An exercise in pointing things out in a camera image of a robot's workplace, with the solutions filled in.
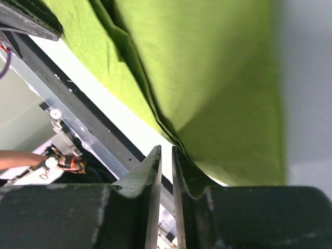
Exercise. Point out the person forearm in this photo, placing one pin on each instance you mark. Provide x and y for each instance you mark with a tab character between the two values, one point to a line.
13	159

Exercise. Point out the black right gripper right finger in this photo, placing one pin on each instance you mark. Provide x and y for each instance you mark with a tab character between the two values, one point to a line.
209	215

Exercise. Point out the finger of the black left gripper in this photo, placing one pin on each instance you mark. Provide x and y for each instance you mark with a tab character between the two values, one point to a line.
30	18

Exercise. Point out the green paper napkin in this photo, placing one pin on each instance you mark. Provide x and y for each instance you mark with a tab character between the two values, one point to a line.
201	73

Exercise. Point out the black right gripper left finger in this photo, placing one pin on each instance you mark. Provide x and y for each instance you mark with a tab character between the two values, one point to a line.
119	215

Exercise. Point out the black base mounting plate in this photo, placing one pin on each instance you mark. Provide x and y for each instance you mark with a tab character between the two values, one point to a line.
89	126

